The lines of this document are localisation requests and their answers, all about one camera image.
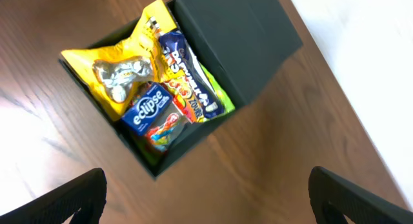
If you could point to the purple dairy milk chocolate bar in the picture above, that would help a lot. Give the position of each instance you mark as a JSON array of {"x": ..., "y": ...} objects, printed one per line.
[{"x": 180, "y": 55}]

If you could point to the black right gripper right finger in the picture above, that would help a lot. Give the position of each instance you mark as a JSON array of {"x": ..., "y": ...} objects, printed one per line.
[{"x": 335, "y": 200}]

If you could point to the blue eclipse mints tin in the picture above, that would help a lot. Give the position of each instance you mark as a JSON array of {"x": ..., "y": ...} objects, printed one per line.
[{"x": 146, "y": 108}]

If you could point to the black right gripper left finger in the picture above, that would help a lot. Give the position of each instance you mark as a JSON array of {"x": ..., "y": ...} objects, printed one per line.
[{"x": 81, "y": 200}]

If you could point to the yellow snack bag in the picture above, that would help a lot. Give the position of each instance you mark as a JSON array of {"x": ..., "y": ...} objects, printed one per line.
[{"x": 114, "y": 73}]

